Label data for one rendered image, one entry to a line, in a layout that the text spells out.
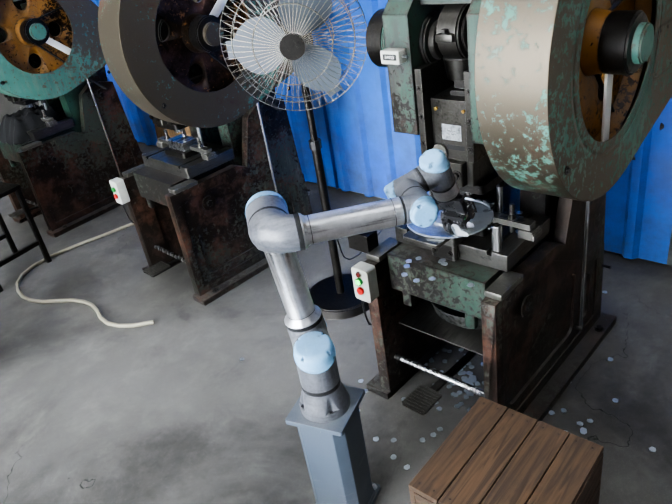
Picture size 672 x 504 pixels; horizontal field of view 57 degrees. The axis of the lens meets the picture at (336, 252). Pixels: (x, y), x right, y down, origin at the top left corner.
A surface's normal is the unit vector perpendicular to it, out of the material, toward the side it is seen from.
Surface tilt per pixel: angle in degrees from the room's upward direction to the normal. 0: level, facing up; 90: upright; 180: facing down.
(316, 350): 7
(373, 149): 90
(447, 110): 90
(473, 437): 0
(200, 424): 0
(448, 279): 90
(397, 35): 90
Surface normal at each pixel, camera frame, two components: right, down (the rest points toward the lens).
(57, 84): 0.76, 0.22
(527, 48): -0.68, 0.24
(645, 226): -0.66, 0.45
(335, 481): -0.40, 0.51
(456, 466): -0.15, -0.86
